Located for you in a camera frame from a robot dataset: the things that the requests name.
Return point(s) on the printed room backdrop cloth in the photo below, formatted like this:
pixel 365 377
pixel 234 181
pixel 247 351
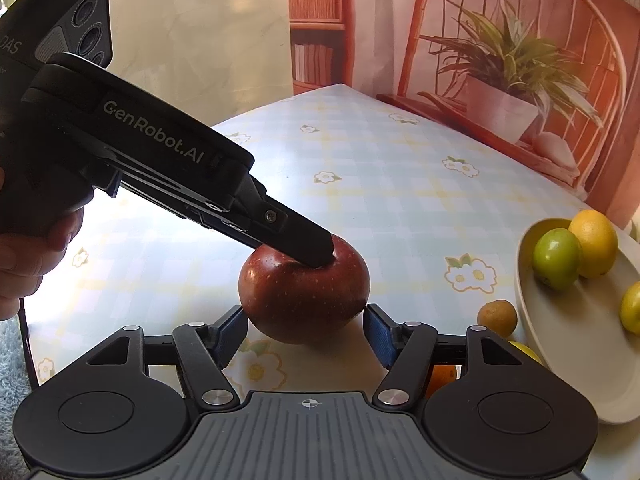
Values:
pixel 380 35

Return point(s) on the grey fluffy rug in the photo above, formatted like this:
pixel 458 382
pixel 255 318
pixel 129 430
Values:
pixel 10 360

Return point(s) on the person's left hand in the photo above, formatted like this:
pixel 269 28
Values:
pixel 20 270

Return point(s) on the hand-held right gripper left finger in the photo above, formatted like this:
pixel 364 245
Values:
pixel 232 330

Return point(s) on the green round fruit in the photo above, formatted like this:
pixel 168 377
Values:
pixel 556 258

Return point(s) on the small orange tangerine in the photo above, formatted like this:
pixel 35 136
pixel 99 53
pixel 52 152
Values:
pixel 442 377

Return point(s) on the large yellow lemon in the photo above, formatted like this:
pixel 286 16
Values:
pixel 525 351

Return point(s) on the red apple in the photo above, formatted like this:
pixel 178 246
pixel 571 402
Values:
pixel 300 300

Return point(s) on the small brown fruit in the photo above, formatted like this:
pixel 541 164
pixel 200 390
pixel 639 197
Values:
pixel 496 317

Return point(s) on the small yellow lemon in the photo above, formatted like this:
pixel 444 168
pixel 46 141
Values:
pixel 595 242

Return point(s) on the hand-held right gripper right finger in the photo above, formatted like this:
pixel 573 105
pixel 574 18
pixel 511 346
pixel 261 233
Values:
pixel 380 335

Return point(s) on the yellow-green round fruit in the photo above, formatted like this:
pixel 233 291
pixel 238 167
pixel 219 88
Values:
pixel 632 308

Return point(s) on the beige plate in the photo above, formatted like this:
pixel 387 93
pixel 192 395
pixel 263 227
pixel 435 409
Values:
pixel 575 350

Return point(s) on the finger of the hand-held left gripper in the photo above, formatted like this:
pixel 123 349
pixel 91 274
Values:
pixel 240 232
pixel 300 237

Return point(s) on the marble-look board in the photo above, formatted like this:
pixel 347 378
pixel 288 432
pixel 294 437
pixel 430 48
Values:
pixel 200 35

